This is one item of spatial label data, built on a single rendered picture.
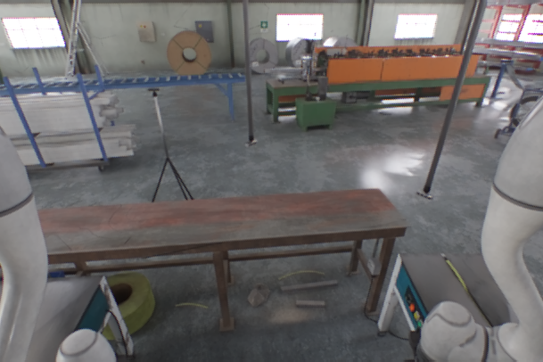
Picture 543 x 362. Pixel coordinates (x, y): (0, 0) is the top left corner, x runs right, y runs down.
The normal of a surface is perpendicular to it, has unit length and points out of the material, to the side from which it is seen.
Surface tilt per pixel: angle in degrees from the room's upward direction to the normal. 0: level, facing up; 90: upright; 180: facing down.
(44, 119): 90
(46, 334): 0
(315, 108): 92
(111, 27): 90
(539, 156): 93
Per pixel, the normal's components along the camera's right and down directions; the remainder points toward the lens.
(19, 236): 0.85, 0.38
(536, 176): -0.73, 0.44
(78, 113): 0.22, 0.48
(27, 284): 0.63, 0.16
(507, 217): -0.79, 0.52
